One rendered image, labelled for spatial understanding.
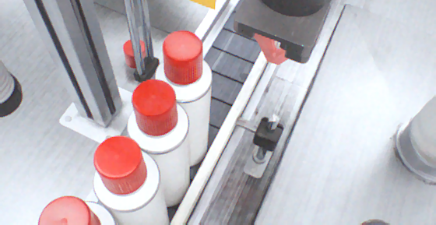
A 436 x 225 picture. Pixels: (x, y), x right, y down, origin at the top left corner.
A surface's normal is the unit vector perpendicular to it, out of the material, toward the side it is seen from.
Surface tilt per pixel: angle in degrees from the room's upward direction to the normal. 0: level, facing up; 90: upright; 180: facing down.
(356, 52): 0
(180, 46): 3
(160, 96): 3
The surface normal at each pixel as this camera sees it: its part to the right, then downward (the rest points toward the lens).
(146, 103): 0.07, -0.53
